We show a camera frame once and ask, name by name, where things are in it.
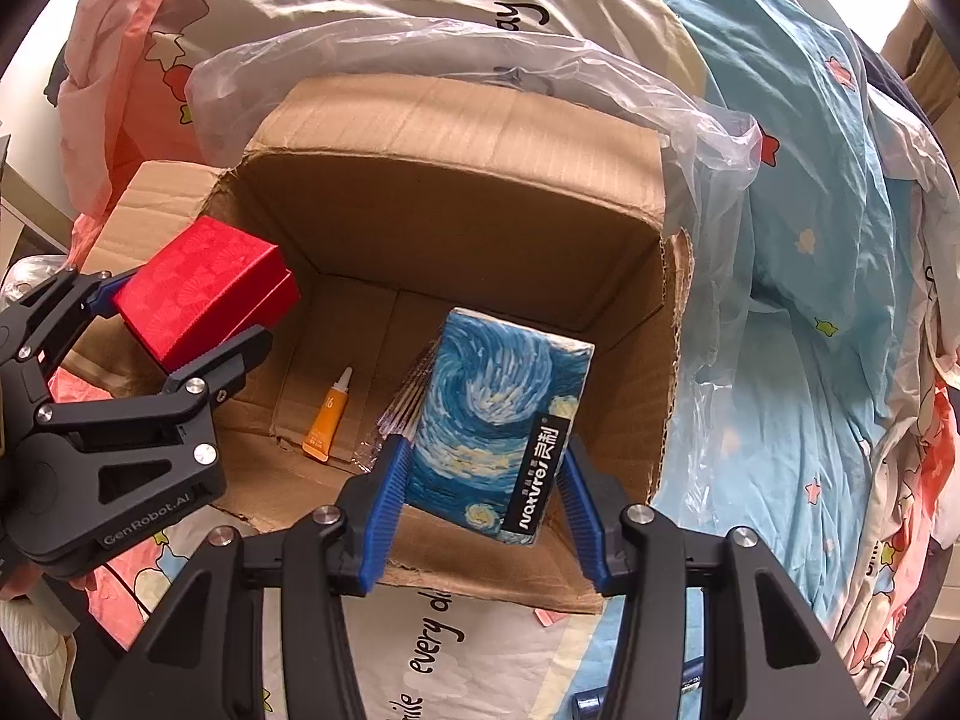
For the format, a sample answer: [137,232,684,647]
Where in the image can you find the star printed bedsheet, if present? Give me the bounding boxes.
[45,300,901,720]

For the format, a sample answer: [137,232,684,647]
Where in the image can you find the orange tube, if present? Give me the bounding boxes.
[302,366,355,464]

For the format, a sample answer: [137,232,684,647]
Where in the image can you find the dark blue bottle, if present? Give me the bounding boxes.
[571,671,706,720]

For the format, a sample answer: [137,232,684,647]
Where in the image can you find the clear plastic bag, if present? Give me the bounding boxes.
[184,7,762,593]

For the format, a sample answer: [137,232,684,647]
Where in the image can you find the blue painted tissue pack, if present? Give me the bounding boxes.
[405,306,597,550]

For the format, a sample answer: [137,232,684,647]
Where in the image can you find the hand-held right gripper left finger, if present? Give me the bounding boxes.
[120,435,417,720]

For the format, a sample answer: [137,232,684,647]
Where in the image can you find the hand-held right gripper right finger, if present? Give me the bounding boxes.
[559,439,860,720]

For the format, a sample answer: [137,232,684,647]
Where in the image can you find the red gift box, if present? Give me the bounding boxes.
[111,216,302,376]

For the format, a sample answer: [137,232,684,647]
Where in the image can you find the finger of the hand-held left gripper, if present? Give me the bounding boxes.
[0,268,143,391]
[15,324,275,541]

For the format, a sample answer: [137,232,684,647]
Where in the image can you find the brown cardboard box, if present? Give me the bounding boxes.
[71,73,695,616]

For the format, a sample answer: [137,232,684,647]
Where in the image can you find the crumpled printed quilt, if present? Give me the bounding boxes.
[45,0,960,691]

